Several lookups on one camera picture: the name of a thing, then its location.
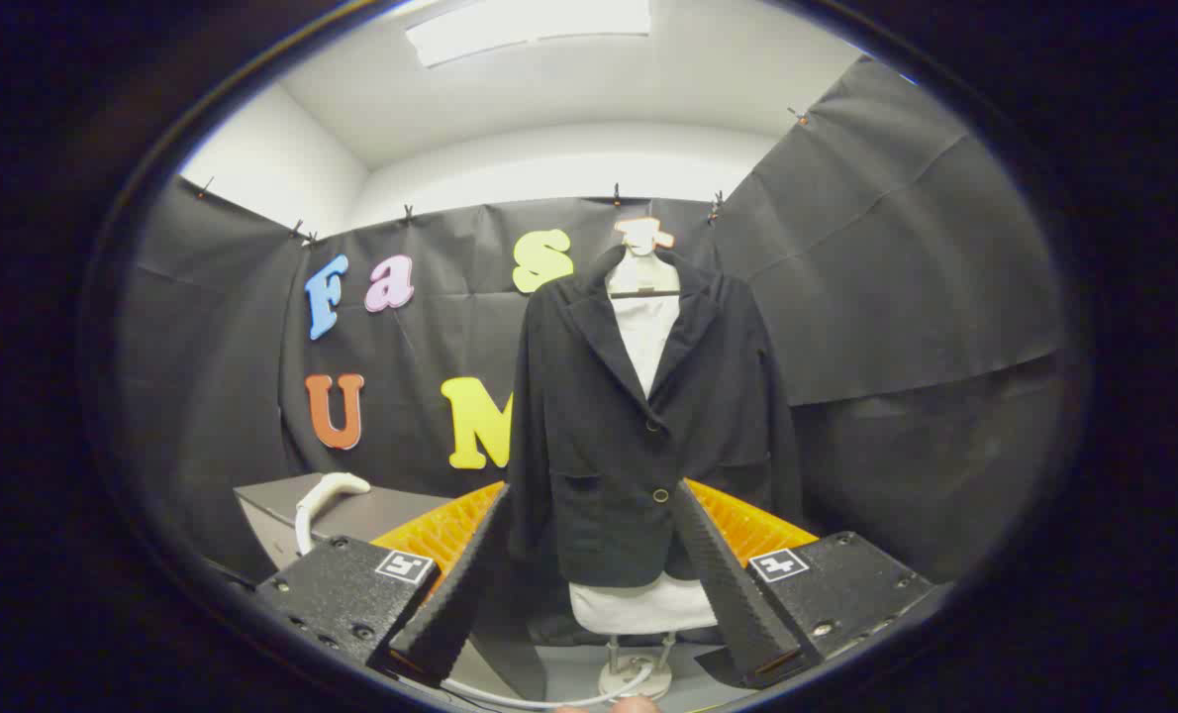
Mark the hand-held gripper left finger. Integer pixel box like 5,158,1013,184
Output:
252,482,513,689

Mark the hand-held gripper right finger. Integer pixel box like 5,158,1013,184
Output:
670,478,954,691

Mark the black jacket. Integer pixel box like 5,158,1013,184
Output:
507,245,805,590

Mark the white clothes hanger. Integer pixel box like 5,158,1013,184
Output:
606,238,682,300

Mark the grey table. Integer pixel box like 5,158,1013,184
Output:
233,473,451,580

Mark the mannequin stand base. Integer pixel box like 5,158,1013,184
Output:
599,634,674,701

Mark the white mannequin torso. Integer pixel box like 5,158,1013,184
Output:
567,248,719,637

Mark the black backdrop cloth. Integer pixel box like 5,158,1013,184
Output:
119,54,1065,595

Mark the white steamer hose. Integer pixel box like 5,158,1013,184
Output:
439,662,655,710

